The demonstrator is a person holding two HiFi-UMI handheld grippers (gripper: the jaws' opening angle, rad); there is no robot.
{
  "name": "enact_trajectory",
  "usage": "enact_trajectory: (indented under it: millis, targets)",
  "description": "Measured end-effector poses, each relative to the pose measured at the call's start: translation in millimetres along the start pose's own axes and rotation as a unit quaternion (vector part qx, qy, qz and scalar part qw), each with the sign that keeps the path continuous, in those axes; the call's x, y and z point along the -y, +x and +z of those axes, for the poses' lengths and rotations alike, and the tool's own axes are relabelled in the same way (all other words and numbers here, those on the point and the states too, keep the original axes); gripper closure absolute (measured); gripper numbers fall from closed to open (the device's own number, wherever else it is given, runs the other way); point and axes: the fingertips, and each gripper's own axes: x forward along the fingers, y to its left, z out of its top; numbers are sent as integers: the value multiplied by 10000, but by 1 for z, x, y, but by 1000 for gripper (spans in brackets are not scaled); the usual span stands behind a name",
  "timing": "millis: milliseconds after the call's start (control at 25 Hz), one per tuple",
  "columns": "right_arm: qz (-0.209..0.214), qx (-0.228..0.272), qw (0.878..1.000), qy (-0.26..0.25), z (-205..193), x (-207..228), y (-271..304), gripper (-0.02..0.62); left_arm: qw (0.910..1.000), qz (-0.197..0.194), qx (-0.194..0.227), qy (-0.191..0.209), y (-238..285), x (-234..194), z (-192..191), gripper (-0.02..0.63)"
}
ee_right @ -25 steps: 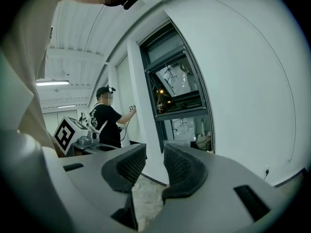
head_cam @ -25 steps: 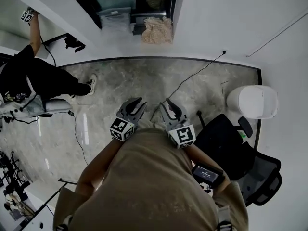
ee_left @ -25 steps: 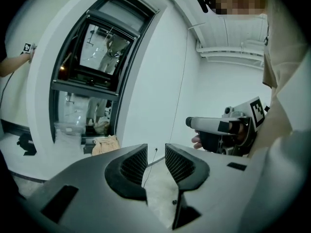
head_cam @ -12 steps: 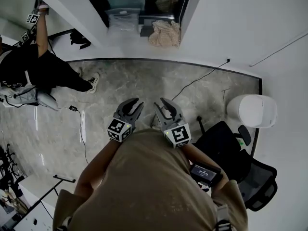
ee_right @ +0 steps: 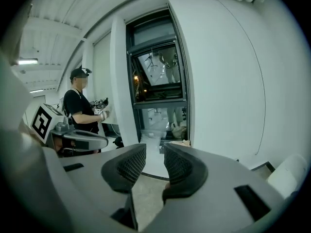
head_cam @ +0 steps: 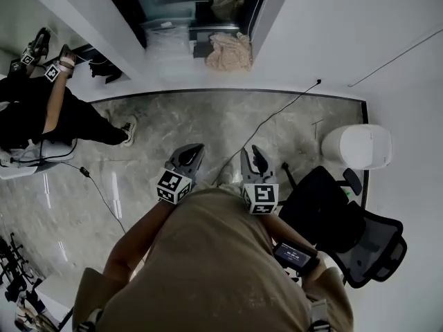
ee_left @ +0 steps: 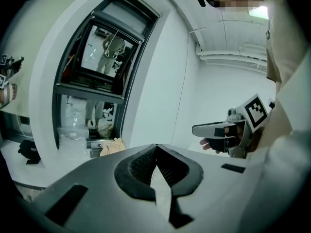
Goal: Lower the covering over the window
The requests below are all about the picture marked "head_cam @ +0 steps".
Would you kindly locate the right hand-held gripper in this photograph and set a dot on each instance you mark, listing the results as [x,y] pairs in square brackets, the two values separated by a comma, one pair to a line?
[261,195]

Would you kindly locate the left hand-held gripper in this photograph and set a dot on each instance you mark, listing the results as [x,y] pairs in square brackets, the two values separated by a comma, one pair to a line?
[173,187]

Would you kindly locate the person's left forearm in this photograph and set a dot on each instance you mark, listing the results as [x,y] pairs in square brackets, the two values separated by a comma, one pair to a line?
[135,244]

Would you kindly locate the person's right forearm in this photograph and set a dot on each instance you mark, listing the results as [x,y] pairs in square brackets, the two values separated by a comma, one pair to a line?
[287,233]

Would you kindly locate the person's grey shoe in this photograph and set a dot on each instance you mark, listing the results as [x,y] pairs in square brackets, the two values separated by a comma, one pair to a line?
[226,178]

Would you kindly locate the black office chair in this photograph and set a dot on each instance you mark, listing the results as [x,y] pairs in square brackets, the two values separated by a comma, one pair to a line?
[322,202]

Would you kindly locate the black wrist device with screen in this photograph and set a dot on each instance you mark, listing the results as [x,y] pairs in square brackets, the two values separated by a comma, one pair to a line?
[294,256]

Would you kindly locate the white rounded bin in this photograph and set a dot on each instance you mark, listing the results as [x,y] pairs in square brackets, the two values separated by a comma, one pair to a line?
[360,147]

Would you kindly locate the small black box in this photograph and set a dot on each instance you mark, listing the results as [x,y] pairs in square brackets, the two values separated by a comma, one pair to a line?
[200,50]

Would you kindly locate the beige patterned cloth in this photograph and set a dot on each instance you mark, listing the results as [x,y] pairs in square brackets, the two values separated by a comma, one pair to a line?
[228,52]

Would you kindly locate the person's beige shirt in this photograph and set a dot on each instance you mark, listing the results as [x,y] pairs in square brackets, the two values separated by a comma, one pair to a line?
[207,272]

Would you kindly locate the clear plastic bag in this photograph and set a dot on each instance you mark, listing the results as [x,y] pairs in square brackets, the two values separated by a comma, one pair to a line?
[167,40]

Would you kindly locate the dark framed window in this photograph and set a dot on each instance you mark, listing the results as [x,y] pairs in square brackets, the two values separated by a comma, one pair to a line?
[121,5]

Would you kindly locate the white shell chair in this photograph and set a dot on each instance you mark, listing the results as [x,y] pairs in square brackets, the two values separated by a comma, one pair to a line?
[20,169]

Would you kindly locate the white side table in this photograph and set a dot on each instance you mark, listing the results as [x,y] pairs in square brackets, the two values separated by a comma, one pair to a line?
[52,306]

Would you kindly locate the black wheeled chair base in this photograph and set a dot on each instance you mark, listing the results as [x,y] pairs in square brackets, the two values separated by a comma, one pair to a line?
[14,268]

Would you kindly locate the small black bracket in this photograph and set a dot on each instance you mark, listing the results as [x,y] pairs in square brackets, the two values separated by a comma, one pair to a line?
[104,71]

